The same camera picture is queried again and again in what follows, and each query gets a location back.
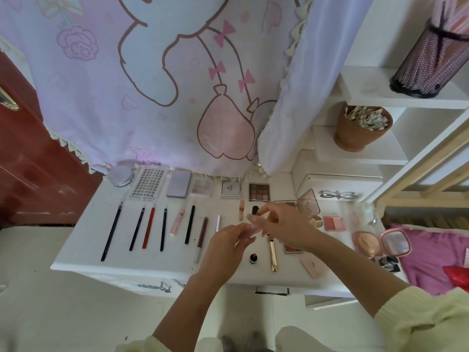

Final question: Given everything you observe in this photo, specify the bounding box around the terracotta pot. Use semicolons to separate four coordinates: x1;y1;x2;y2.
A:
335;105;394;153

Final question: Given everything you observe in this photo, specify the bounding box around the pink cartoon print cloth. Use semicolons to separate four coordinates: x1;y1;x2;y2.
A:
0;0;376;176

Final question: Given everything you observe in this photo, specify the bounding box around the clear eyeshadow palette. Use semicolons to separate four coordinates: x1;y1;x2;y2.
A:
191;176;215;197

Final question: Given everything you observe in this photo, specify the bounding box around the round silver compact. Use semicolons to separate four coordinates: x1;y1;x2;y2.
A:
105;165;136;188

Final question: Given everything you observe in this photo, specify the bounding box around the white shelf unit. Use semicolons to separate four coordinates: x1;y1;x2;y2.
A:
292;0;469;204

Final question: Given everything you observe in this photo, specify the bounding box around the pink foundation tube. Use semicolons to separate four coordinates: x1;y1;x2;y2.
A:
300;253;332;279

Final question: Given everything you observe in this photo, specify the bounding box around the white square compact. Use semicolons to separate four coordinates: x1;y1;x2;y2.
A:
220;178;243;199

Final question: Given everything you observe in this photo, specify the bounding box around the person's right hand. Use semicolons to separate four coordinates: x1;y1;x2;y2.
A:
256;203;323;252

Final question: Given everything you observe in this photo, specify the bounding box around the pink cushion compact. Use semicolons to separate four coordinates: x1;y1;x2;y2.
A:
352;228;413;260

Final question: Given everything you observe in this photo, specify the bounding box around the lavender rectangular palette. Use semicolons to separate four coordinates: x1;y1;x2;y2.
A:
166;168;193;198

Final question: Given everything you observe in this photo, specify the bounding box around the pink blush pan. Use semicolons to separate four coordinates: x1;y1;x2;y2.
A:
324;215;347;232

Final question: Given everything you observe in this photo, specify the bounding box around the white false eyelash tray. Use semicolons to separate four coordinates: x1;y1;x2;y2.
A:
129;167;170;201

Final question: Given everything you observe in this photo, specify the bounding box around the person's left hand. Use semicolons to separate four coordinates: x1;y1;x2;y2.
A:
196;222;256;285

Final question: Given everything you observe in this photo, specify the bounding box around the wooden bed frame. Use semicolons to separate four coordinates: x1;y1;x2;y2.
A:
366;128;469;217

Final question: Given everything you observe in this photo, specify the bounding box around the person's left forearm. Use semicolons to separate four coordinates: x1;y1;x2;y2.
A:
135;271;235;352

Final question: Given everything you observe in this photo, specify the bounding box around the red shiny packet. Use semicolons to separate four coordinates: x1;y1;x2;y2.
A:
443;266;469;290

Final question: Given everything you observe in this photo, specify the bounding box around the small white bow-handle drawer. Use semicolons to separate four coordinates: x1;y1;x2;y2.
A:
293;171;384;204

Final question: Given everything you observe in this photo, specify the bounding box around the reddish brown door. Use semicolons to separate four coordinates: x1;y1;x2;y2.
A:
0;51;104;228

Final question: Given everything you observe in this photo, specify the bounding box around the white table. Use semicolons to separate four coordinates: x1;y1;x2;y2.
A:
50;171;410;299

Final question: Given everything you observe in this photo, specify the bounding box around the silver door handle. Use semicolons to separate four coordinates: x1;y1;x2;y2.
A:
0;88;21;112

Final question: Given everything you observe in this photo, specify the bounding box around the person's right forearm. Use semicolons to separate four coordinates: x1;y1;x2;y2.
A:
308;234;469;352

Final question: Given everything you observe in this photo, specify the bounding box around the tan eyeshadow palette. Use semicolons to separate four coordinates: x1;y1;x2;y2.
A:
282;188;323;219

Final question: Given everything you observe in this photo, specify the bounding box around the red lip pencil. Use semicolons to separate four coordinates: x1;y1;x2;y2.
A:
142;206;157;251

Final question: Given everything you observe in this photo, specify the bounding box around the dark brown eyeshadow palette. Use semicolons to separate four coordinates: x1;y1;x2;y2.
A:
248;182;271;203

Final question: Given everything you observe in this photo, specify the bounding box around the square bottle with black cap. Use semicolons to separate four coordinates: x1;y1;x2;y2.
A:
377;254;403;273

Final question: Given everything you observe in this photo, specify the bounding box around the bunch of cotton swabs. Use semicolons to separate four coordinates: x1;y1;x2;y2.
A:
344;106;391;131

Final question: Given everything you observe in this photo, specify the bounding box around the dark container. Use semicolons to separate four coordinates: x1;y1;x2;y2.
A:
390;18;469;98

